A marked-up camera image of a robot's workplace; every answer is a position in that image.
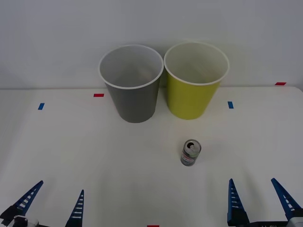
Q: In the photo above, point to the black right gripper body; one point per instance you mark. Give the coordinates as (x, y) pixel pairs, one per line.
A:
(265, 224)

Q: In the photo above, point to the dark drink can red label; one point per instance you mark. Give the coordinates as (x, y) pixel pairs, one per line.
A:
(189, 157)

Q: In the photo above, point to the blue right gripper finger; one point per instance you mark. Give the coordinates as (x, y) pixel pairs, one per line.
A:
(287, 201)
(235, 208)

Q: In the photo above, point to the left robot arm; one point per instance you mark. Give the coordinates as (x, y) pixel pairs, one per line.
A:
(32, 222)

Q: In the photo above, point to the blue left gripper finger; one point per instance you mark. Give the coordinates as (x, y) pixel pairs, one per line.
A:
(78, 210)
(24, 201)

